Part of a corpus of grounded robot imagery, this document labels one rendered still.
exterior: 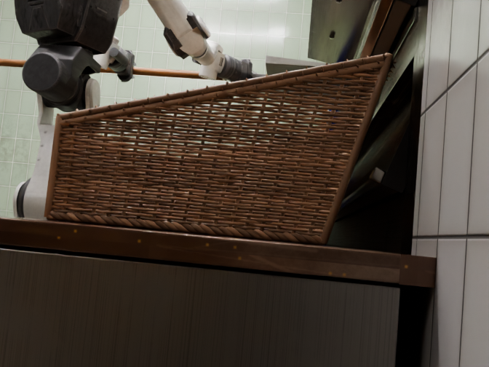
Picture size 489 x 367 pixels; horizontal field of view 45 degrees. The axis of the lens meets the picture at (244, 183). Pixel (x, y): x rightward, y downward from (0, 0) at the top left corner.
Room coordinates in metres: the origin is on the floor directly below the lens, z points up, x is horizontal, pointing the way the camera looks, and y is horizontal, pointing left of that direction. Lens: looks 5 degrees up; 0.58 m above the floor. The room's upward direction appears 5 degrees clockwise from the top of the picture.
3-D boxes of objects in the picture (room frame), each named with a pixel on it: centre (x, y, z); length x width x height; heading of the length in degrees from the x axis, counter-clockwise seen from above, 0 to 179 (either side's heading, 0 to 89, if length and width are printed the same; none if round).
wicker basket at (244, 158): (1.09, 0.02, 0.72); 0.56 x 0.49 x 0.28; 174
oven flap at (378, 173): (1.69, -0.30, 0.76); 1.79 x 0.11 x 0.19; 175
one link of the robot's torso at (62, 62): (1.74, 0.57, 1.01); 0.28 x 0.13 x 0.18; 175
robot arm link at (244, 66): (2.21, 0.07, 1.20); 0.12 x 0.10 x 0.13; 140
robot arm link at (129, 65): (2.24, 0.52, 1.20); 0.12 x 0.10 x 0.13; 168
